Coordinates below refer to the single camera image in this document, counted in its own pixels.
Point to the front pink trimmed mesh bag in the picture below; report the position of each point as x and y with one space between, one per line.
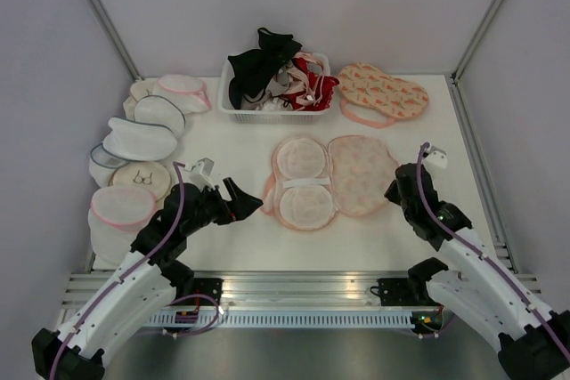
115 216

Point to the white plastic basket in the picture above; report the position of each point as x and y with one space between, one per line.
258 116

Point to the pink trimmed white mesh bag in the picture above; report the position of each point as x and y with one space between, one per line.
188 94

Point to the taupe bra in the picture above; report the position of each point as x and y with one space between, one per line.
276 87

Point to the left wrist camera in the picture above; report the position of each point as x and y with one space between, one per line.
199 174

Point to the cream round laundry bag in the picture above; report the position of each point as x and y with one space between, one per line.
138 90

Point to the white slotted cable duct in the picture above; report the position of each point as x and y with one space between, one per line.
286 319

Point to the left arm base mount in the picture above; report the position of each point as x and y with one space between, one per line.
195 296

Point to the left aluminium frame post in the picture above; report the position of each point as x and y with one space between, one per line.
106 23

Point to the beige bag with bra print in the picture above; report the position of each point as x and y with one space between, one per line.
150 176

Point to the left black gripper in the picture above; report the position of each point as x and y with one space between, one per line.
241 205

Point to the right aluminium frame post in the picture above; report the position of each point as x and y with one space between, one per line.
482 29

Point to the aluminium frame post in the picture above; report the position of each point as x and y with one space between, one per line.
106 23
482 29

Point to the black bra from bag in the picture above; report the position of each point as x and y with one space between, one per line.
254 69

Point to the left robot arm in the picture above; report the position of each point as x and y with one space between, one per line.
147 280

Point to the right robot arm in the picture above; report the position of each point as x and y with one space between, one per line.
531 339

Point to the red bra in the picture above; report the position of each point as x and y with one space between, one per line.
318 88

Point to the grey trimmed white mesh bag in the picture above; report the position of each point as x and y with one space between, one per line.
157 110

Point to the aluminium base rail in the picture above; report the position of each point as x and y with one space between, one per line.
266 266

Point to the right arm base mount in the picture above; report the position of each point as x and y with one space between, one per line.
397 292

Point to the floral mesh laundry bag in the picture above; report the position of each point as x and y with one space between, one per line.
311 183

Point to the pink bra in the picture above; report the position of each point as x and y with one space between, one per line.
303 82

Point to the large white mesh bag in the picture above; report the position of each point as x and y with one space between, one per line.
135 141

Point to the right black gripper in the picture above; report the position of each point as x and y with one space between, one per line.
391 194

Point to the blue trimmed mesh bag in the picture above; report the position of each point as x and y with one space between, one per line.
102 165

